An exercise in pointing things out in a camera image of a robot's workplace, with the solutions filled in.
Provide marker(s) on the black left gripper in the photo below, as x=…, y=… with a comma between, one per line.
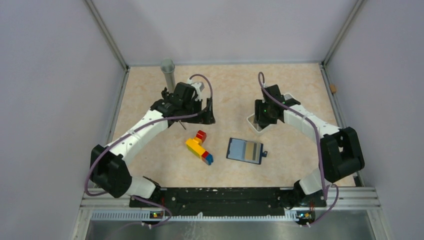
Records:
x=205, y=117

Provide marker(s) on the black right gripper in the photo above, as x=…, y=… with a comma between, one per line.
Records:
x=259, y=117

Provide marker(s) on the dark blue card holder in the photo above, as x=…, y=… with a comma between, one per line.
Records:
x=235, y=150

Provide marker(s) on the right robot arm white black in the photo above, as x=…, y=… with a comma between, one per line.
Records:
x=339, y=149

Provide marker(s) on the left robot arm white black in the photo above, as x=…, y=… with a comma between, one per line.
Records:
x=109, y=164

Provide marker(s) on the white card tray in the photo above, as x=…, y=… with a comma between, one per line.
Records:
x=276, y=99

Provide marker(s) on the red yellow toy brick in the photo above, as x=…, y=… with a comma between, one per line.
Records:
x=200, y=137

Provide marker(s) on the yellow green toy brick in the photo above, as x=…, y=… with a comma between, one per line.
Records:
x=194, y=147

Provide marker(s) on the black mini tripod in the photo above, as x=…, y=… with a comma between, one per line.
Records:
x=180, y=122

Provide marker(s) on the red blue toy brick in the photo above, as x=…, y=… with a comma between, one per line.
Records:
x=207, y=158

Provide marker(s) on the grey microphone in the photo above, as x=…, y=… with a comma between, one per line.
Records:
x=167, y=67

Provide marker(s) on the small brown cork piece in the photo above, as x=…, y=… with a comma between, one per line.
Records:
x=332, y=88

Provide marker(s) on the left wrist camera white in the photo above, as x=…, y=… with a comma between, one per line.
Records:
x=198, y=85

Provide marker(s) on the aluminium frame rail right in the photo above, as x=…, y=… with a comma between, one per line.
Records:
x=333, y=66

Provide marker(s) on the aluminium frame rail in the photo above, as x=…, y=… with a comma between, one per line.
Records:
x=108, y=67
x=333, y=66

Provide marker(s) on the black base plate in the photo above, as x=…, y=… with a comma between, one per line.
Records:
x=234, y=201

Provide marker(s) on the aluminium frame rail left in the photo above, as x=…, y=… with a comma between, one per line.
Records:
x=108, y=67

